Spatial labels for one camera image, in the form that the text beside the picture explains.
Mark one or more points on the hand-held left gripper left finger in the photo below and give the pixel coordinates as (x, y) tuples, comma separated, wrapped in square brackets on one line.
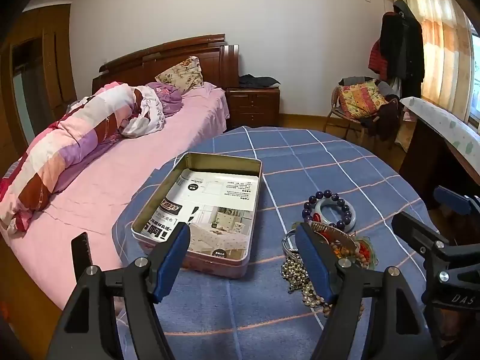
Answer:
[(174, 258)]

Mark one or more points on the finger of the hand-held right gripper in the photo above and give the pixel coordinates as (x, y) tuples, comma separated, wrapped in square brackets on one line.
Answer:
[(416, 230), (452, 199)]

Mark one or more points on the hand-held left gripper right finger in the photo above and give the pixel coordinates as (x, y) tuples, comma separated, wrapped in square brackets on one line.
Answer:
[(315, 266)]

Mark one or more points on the silver bangle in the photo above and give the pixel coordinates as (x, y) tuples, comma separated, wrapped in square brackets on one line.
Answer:
[(288, 245)]

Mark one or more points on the brass fan pendant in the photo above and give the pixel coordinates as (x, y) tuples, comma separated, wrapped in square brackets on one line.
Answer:
[(332, 232)]

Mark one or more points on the pale jade bangle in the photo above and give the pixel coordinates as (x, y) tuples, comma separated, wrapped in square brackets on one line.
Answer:
[(350, 215)]

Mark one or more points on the rectangular metal tin box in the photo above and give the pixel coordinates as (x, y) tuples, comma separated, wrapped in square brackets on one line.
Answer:
[(240, 247)]

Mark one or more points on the wooden desk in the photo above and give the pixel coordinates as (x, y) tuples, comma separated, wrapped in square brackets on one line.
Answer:
[(423, 157)]

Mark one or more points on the printed paper liner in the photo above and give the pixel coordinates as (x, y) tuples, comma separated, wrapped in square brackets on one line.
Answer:
[(221, 210)]

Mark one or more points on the white patterned desk cloth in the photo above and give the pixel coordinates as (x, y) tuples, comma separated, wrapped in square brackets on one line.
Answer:
[(446, 125)]

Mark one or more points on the dark clothes pile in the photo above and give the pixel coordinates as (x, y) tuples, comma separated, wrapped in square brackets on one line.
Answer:
[(386, 118)]

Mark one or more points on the blue checked tablecloth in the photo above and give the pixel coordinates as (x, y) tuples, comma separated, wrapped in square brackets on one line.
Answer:
[(318, 157)]

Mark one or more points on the bed with pink sheet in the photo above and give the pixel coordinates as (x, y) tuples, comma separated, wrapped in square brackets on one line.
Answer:
[(142, 150)]

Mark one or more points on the patterned orange cushion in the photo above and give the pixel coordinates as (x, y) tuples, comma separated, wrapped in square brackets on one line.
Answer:
[(360, 99)]

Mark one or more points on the wooden chair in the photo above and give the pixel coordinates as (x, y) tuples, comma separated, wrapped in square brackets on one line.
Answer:
[(337, 114)]

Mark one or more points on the purple cloth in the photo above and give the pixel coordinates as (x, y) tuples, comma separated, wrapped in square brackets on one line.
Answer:
[(168, 97)]

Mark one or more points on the pink striped quilt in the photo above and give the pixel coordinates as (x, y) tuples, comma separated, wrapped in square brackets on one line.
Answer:
[(75, 131)]

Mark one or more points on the hanging dark coats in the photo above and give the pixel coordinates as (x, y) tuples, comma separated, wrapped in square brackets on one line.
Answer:
[(403, 45)]

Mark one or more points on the orange checked curtain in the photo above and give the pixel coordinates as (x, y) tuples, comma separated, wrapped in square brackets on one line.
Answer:
[(440, 37)]

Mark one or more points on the wooden nightstand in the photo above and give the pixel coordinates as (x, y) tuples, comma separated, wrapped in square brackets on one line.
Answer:
[(253, 107)]

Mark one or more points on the floral pillow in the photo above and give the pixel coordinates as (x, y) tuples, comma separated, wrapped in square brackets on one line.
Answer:
[(182, 75)]

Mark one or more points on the dark folded clothes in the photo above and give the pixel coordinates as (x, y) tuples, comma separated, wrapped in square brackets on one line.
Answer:
[(258, 80)]

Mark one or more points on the wooden headboard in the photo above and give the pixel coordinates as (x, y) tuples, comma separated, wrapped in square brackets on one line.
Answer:
[(165, 54)]

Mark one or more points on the wooden wardrobe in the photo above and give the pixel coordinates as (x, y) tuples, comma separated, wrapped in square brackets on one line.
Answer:
[(33, 75)]

